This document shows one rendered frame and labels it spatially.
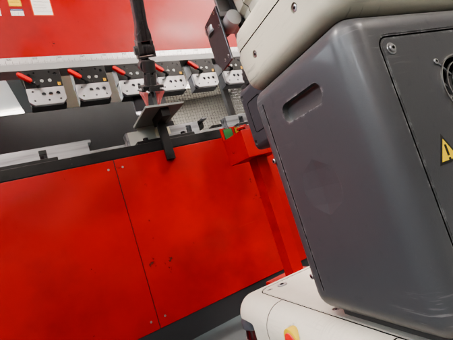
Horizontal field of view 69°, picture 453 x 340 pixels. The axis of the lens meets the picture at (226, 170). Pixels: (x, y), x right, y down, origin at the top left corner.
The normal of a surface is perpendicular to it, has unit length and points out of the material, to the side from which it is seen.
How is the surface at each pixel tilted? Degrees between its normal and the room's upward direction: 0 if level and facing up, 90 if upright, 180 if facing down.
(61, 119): 90
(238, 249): 90
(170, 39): 90
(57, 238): 90
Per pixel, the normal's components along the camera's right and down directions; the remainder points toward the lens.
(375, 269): -0.89, 0.24
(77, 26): 0.44, -0.21
